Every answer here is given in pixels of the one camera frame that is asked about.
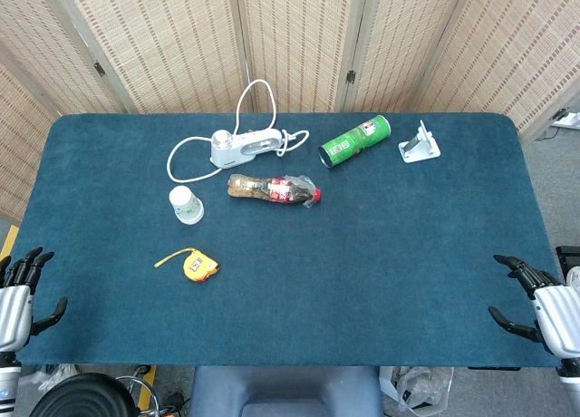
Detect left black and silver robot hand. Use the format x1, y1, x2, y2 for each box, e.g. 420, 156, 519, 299
0, 247, 69, 354

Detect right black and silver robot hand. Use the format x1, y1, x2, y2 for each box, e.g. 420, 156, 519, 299
488, 254, 580, 359

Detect yellow tape measure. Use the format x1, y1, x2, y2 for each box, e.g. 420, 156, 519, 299
153, 247, 222, 284

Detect black box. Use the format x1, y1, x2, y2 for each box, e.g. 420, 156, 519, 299
556, 246, 580, 296

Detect black round ribbed stool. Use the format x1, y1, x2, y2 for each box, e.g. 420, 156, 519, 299
30, 373, 141, 417

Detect clear plastic bag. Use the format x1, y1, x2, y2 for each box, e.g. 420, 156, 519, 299
392, 366, 455, 413

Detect bamboo folding screen panel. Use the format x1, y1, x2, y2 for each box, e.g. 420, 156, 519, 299
44, 0, 255, 114
0, 43, 63, 223
0, 0, 137, 115
233, 0, 359, 114
407, 0, 580, 146
334, 0, 477, 114

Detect white power strip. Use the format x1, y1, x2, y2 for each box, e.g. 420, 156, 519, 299
550, 110, 580, 130

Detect white paper cup stack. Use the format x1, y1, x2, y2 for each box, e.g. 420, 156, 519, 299
169, 185, 206, 226

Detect white phone stand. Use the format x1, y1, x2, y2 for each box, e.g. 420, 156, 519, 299
398, 120, 442, 164

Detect blue table cloth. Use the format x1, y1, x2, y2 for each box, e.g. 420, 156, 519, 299
17, 112, 563, 368

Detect white handheld garment steamer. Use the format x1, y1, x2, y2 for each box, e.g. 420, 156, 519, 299
209, 128, 285, 169

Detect green chips can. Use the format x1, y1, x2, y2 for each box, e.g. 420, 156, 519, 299
317, 114, 392, 170

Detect crushed cola bottle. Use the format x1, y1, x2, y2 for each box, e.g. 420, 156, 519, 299
227, 173, 323, 209

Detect blue upholstered chair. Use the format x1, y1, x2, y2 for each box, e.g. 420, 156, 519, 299
188, 365, 382, 417

